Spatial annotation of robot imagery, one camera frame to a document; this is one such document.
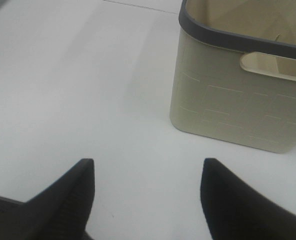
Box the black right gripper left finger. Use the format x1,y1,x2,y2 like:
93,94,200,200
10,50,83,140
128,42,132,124
0,158,95,240

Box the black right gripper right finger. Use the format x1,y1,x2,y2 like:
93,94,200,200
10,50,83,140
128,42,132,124
200,158,296,240

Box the beige basket grey rim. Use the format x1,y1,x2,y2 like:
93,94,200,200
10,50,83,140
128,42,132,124
169,0,296,154

